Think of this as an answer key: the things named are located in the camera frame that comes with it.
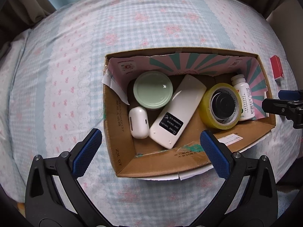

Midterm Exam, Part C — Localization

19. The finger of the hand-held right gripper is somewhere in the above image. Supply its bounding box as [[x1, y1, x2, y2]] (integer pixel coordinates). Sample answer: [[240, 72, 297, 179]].
[[262, 98, 303, 129], [278, 90, 303, 100]]

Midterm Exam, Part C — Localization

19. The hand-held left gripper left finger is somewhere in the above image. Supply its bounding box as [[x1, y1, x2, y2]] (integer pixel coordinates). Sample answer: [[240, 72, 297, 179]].
[[25, 128, 112, 221]]

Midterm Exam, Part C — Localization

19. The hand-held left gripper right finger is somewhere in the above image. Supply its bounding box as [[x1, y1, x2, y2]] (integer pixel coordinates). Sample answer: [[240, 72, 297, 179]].
[[200, 130, 278, 221]]

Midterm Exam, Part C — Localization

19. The small red box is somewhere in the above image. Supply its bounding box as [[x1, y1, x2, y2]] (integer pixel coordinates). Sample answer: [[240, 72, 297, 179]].
[[270, 55, 285, 81]]

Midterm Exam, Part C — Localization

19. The white pill bottle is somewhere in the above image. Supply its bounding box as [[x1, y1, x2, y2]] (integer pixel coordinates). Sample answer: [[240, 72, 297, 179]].
[[231, 74, 257, 121]]

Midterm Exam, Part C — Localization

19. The printed cardboard box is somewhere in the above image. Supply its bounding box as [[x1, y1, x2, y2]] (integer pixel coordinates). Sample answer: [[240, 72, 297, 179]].
[[102, 48, 276, 180]]

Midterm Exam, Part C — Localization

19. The yellow tape roll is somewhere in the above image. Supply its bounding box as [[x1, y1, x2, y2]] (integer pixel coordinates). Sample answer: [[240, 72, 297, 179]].
[[199, 83, 242, 130]]

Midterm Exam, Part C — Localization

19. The white earbud case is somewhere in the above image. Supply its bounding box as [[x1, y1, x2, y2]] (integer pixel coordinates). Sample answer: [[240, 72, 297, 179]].
[[128, 106, 150, 139]]

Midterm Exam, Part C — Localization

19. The white remote control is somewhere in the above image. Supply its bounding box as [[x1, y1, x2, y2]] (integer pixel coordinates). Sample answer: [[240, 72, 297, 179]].
[[149, 74, 207, 149]]

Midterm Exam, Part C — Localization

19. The pale green round lid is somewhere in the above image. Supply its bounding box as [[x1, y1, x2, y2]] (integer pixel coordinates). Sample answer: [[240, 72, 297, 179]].
[[133, 71, 174, 111]]

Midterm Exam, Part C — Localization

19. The checkered floral bed sheet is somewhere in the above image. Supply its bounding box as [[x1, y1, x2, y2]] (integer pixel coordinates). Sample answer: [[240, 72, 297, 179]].
[[0, 0, 303, 210]]

